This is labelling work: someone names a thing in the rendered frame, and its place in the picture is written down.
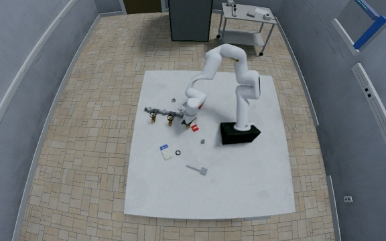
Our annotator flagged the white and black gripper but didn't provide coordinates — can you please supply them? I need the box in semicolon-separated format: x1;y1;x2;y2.
182;112;198;126

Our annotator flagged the grey pipe manifold with brass valves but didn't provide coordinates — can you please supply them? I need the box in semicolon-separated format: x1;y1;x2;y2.
144;106;192;129

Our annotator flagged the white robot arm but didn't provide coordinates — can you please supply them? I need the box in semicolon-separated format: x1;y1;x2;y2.
178;44;261;131

